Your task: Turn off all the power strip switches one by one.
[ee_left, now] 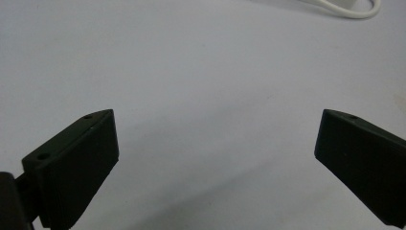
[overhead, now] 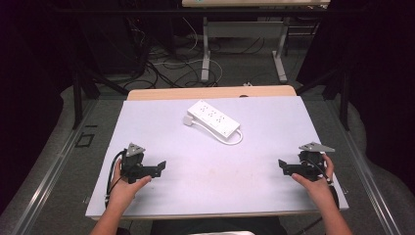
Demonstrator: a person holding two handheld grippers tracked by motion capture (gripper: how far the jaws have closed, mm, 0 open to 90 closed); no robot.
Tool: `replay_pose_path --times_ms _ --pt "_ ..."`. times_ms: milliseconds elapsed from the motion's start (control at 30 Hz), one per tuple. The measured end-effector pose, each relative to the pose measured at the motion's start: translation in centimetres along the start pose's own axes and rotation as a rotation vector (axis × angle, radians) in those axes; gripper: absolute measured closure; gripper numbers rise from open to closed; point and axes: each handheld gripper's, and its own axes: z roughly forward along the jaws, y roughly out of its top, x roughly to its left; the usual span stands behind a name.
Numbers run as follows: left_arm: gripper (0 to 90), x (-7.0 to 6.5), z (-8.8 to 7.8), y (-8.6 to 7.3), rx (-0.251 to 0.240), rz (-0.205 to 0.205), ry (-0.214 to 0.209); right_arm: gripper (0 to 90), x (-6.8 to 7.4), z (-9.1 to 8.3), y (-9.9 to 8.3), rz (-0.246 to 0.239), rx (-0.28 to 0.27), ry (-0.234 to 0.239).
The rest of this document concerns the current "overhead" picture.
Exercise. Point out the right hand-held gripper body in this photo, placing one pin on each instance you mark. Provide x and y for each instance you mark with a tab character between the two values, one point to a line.
310	163

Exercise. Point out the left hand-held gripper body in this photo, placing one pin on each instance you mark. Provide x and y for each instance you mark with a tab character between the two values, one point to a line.
132	161

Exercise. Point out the person's right hand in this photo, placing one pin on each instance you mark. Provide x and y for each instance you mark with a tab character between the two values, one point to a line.
318	191

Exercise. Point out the person's left hand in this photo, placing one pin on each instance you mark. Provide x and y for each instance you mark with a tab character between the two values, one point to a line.
122	192

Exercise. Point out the white table cover sheet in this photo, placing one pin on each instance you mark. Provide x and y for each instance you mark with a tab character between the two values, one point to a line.
212	176

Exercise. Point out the white power plug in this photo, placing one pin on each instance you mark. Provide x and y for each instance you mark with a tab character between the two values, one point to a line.
187	120

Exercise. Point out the white power strip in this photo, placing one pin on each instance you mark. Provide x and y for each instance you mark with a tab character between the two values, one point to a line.
213	118

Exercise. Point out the black metal stand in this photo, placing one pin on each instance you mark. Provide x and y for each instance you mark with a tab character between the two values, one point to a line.
77	98
344	98

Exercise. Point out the wooden table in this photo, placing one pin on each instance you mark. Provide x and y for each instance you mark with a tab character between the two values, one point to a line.
182	93

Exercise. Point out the person's lap in dark clothing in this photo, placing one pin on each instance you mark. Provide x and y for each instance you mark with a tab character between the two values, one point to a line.
218	225

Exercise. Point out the dark curtain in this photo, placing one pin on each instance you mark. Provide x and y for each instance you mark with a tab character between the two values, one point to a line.
29	81
381	65

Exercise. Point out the desk with white metal legs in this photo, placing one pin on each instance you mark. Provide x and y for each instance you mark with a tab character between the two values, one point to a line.
244	29

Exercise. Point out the black floor socket frame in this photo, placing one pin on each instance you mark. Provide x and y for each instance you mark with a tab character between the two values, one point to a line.
84	140

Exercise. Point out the aluminium floor rail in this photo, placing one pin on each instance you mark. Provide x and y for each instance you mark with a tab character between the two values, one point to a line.
365	176
49	182

